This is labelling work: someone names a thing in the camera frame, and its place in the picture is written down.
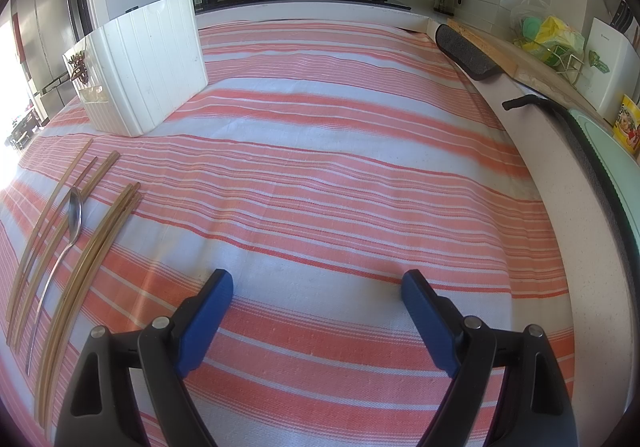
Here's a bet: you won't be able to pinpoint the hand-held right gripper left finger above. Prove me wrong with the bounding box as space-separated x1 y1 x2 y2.
54 268 234 447

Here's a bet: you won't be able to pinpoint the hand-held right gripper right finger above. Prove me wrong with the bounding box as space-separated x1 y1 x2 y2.
401 269 581 447

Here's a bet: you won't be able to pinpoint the set of wooden chopsticks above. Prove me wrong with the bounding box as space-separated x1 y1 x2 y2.
5 138 144 428

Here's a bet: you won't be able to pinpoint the metal spoon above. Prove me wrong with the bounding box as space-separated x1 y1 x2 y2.
25 186 83 376

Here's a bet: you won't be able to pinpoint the white ribbed utensil holder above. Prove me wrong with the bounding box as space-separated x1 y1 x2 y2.
62 0 209 138

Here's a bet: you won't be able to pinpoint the orange white striped cloth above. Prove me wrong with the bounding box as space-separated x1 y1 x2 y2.
0 19 576 447

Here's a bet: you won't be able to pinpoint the green cutting board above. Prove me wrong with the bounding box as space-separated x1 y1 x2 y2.
567 107 640 278

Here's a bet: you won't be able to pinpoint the dark dining furniture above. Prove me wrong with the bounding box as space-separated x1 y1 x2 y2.
5 112 43 152

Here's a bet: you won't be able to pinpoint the black padded mat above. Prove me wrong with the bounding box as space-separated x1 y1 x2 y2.
434 23 503 82

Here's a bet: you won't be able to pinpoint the wooden cutting board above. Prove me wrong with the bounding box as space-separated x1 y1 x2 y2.
447 18 613 128

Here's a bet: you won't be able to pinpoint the yellow printed container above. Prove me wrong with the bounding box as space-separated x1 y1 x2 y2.
612 94 640 152

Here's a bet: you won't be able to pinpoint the white knife holder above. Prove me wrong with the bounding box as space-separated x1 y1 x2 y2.
582 17 638 125

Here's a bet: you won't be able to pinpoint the clear bag with yellow-green contents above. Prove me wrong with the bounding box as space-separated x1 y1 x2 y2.
510 0 587 70

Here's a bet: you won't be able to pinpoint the grey refrigerator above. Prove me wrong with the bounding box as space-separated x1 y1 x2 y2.
10 0 96 112

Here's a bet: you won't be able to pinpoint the metal wire rack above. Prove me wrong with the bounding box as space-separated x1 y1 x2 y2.
515 39 586 88

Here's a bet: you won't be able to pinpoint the black handled knives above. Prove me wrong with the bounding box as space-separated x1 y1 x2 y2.
611 1 632 32

